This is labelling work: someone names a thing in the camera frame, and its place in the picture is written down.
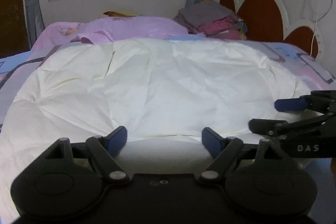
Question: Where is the cream white puffer jacket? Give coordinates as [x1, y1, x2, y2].
[0, 37, 326, 222]

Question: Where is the red white headboard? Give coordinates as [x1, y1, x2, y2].
[219, 0, 324, 59]

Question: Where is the patterned bed sheet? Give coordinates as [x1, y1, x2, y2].
[0, 35, 336, 224]

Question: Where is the yellow printed pillow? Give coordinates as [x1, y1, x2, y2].
[103, 11, 138, 18]

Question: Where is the pink blanket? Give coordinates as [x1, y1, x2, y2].
[32, 16, 188, 50]

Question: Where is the brown wooden door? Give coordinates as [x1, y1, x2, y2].
[0, 0, 29, 58]

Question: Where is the stack of folded clothes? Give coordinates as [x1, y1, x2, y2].
[174, 0, 247, 40]

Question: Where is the white charger cable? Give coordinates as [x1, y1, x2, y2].
[299, 0, 332, 57]

